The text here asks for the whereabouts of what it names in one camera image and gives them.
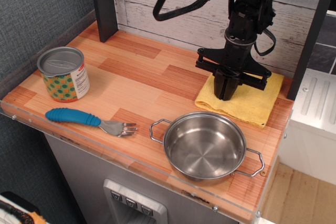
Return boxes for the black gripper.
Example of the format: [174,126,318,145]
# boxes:
[196,41,271,101]

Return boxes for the yellow towel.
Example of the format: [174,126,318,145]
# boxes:
[195,73,284,129]

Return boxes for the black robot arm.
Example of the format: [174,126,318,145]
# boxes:
[196,0,276,101]

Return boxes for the stainless steel pot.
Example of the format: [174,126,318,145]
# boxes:
[149,111,249,181]

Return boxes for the white toy sink unit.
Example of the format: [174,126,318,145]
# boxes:
[277,10,336,180]

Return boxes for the silver dispenser button panel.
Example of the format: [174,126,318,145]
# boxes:
[103,179,169,223]

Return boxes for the toy food can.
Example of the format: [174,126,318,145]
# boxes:
[37,47,90,102]

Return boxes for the grey toy fridge cabinet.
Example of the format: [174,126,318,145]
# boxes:
[43,133,239,224]

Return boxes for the black orange bag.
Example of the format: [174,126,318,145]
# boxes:
[1,191,48,223]

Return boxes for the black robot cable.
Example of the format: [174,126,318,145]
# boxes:
[153,0,277,57]

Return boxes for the dark right shelf post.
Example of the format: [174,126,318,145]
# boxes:
[287,0,331,101]

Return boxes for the dark shelf post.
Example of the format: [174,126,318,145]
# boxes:
[287,0,331,101]
[93,0,118,42]

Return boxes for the dark left shelf post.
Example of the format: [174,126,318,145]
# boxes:
[93,0,118,42]

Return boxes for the blue handled metal fork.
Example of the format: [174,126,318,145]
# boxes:
[45,108,137,137]

